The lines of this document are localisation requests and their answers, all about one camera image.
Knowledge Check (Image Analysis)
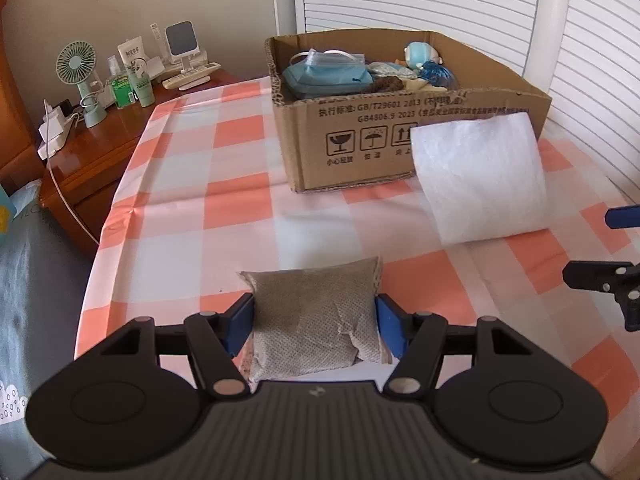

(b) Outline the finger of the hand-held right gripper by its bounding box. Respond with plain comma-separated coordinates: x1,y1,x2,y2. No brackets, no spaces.
604,204,640,229
562,260,640,332

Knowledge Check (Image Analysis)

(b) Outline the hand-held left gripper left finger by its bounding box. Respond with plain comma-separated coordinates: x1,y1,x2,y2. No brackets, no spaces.
75,292,256,400

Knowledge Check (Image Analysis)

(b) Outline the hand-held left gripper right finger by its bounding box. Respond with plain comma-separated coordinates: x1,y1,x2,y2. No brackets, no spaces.
376,294,565,397

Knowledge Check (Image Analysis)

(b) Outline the grey fabric pouch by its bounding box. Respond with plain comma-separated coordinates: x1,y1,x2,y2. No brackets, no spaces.
236,256,394,382

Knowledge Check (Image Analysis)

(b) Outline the brown cardboard box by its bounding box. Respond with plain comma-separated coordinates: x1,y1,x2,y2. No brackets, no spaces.
264,29,552,194

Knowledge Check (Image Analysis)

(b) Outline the blue tasselled sachet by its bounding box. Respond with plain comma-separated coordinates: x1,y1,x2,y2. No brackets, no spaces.
367,59,460,87

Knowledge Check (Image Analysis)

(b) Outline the brown knitted scrunchie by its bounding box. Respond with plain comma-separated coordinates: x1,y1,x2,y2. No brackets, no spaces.
372,75,406,94

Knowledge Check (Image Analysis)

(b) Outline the blue round plush toy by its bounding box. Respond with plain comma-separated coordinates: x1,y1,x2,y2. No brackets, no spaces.
404,42,441,69

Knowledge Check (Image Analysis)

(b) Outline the pink checked tablecloth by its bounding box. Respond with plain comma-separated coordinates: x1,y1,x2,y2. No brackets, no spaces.
74,76,640,411

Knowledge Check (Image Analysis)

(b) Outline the white paper towel sheet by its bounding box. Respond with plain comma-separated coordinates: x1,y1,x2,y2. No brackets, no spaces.
410,112,549,244

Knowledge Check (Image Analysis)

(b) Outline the blue cloud print bedsheet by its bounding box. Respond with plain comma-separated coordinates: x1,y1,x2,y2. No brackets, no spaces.
0,180,96,480

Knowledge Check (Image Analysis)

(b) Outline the wooden nightstand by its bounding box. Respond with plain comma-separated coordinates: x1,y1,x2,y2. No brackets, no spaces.
40,67,246,256

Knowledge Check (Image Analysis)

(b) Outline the white remote control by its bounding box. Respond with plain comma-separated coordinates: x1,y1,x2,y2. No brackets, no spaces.
162,61,221,91

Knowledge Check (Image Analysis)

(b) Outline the blue face mask pack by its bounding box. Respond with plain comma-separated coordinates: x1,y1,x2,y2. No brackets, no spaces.
281,49,374,100

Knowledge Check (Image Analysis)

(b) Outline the green label clear bottle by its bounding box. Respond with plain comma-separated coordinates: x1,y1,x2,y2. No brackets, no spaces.
107,55,134,109

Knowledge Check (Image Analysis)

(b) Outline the white power charger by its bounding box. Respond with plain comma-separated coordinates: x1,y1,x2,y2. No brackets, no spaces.
37,100,77,160

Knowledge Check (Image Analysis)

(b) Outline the white phone stand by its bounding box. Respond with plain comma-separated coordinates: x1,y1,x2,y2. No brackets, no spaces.
164,21,209,73

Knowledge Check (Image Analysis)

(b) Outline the white tube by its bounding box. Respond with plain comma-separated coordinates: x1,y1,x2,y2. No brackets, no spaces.
117,36,147,74

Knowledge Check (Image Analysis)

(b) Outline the wooden headboard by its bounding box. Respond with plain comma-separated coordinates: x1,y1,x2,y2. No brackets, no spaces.
0,50,46,186

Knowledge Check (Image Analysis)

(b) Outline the green desk fan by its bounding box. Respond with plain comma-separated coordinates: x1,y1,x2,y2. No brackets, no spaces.
56,42,106,128

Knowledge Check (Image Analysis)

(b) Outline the white cable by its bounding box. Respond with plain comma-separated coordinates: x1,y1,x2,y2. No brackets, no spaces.
46,157,101,247

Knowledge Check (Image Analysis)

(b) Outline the white rounded post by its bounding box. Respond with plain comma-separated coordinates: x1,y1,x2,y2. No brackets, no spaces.
525,0,576,92

